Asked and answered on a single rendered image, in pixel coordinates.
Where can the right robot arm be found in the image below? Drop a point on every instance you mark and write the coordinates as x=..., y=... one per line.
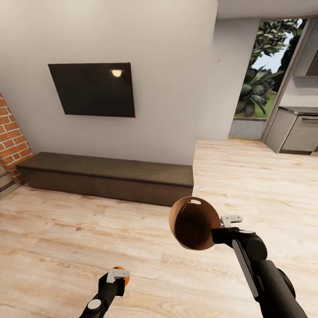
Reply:
x=269, y=285

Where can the can of soda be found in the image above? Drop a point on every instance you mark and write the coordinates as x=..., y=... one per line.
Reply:
x=126, y=279

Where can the wall mounted tv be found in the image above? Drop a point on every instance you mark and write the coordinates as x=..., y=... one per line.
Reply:
x=90, y=89

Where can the dishwasher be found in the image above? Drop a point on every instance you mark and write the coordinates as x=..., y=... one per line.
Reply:
x=303, y=135

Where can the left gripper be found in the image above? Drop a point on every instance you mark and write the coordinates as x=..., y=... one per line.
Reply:
x=117, y=288

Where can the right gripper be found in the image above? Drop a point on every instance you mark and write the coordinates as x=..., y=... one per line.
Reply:
x=219, y=235

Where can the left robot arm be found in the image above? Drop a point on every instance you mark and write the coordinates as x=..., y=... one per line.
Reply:
x=109, y=286

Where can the trash can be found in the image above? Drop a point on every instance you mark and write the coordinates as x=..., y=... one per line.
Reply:
x=191, y=223

